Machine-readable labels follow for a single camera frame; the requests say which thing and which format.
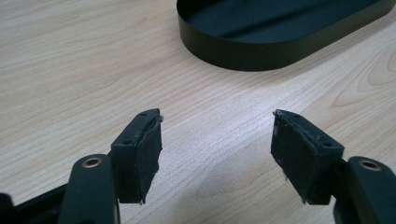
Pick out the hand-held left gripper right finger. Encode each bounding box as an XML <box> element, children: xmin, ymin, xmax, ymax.
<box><xmin>270</xmin><ymin>108</ymin><xmax>346</xmax><ymax>205</ymax></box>

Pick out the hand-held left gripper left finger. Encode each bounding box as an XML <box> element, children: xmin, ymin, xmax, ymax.
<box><xmin>110</xmin><ymin>107</ymin><xmax>163</xmax><ymax>205</ymax></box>

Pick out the black key rack with tray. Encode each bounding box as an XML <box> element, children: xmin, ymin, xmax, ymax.
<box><xmin>176</xmin><ymin>0</ymin><xmax>396</xmax><ymax>72</ymax></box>

